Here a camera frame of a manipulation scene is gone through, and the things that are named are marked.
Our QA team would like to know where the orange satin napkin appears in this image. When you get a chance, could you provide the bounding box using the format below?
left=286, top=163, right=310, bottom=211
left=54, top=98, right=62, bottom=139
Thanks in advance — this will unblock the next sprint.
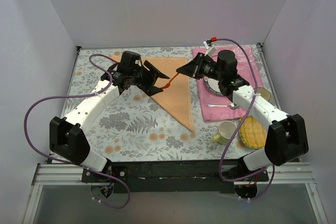
left=109, top=55, right=196, bottom=133

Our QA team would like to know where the white plate green rim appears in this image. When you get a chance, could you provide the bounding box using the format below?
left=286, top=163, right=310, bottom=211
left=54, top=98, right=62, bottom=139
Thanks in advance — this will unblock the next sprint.
left=203, top=77, right=224, bottom=97

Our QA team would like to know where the yellow-green mug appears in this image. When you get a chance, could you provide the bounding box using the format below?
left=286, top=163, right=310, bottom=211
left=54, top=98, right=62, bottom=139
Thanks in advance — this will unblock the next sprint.
left=212, top=121, right=237, bottom=145

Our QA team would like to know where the cream enamel mug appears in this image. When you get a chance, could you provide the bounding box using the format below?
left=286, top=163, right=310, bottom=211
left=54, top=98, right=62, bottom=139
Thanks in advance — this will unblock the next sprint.
left=257, top=87, right=271, bottom=101

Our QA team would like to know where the pink floral placemat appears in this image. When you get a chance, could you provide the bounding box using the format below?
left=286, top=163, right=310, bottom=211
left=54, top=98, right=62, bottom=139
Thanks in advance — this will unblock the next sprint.
left=194, top=45, right=270, bottom=126

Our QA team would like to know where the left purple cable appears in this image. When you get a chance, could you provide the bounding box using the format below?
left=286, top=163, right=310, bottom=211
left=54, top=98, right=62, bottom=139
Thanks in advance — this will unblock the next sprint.
left=24, top=54, right=131, bottom=209

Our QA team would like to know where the aluminium frame rail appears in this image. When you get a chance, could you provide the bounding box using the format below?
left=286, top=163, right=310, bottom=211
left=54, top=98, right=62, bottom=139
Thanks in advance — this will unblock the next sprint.
left=24, top=161, right=328, bottom=223

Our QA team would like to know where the silver spoon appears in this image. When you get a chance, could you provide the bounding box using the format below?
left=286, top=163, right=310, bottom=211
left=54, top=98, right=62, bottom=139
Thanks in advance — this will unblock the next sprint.
left=206, top=103, right=239, bottom=110

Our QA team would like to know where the yellow woven bamboo basket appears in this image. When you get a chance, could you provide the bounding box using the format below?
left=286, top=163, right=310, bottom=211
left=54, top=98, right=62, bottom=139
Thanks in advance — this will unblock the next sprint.
left=239, top=115, right=267, bottom=150

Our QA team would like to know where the floral patterned tablecloth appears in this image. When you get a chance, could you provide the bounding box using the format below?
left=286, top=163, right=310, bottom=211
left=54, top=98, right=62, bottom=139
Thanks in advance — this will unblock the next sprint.
left=69, top=45, right=277, bottom=162

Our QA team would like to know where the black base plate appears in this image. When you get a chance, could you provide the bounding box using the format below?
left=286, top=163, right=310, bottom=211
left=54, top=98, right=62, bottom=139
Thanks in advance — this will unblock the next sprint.
left=81, top=160, right=268, bottom=195

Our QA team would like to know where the orange red stick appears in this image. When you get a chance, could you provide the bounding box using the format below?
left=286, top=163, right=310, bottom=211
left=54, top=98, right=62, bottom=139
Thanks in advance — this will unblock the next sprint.
left=161, top=73, right=179, bottom=90

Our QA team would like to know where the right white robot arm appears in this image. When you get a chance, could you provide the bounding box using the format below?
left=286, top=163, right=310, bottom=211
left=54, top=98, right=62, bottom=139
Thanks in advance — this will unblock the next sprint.
left=176, top=50, right=309, bottom=181

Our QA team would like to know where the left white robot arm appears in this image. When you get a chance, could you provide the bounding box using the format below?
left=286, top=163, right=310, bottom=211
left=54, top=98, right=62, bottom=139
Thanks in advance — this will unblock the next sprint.
left=49, top=51, right=168, bottom=182

